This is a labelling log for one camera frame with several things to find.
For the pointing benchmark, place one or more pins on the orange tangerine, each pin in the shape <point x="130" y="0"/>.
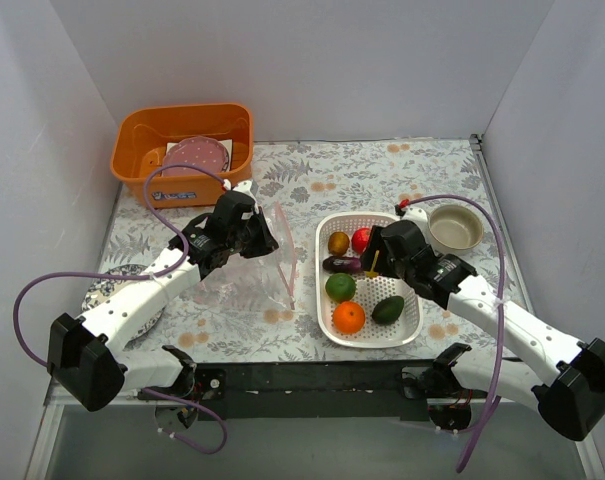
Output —
<point x="349" y="317"/>

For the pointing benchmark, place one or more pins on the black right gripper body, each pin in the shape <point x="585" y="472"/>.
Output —
<point x="379" y="251"/>

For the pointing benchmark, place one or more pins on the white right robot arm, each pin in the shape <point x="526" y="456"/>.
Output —
<point x="568" y="389"/>

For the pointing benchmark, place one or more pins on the pink polka dot plate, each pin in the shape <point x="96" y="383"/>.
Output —
<point x="204" y="152"/>

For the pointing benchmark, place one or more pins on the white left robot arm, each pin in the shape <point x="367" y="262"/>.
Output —
<point x="86" y="354"/>

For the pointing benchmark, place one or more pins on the brown kiwi fruit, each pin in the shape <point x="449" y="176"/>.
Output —
<point x="338" y="243"/>

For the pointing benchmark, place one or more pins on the orange plastic tub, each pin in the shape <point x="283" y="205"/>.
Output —
<point x="141" y="146"/>

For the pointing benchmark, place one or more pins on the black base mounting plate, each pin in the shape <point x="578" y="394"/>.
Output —
<point x="346" y="389"/>

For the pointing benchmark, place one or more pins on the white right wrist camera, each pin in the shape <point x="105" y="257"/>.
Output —
<point x="405" y="211"/>

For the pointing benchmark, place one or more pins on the floral patterned table mat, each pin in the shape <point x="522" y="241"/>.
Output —
<point x="310" y="181"/>

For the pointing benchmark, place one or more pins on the white perforated plastic basket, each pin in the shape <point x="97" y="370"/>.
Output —
<point x="369" y="291"/>

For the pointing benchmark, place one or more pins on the aluminium table edge rail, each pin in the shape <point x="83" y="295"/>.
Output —
<point x="587" y="450"/>

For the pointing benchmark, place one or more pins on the purple eggplant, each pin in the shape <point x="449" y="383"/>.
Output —
<point x="342" y="264"/>

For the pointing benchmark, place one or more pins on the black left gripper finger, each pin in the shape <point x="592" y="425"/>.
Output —
<point x="195" y="226"/>
<point x="259" y="240"/>

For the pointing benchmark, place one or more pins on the red apple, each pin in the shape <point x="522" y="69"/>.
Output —
<point x="360" y="240"/>

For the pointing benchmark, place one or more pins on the yellow mango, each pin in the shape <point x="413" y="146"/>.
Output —
<point x="372" y="272"/>

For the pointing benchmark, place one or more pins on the dark green avocado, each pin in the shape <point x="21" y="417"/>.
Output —
<point x="388" y="311"/>

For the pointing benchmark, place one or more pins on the clear zip top bag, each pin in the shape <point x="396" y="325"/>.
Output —
<point x="256" y="284"/>

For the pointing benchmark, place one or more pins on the beige ceramic bowl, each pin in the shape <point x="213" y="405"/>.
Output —
<point x="454" y="229"/>

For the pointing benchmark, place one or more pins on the blue floral plate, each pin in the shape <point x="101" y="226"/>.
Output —
<point x="101" y="290"/>

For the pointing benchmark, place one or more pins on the green lime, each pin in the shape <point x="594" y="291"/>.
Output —
<point x="340" y="287"/>

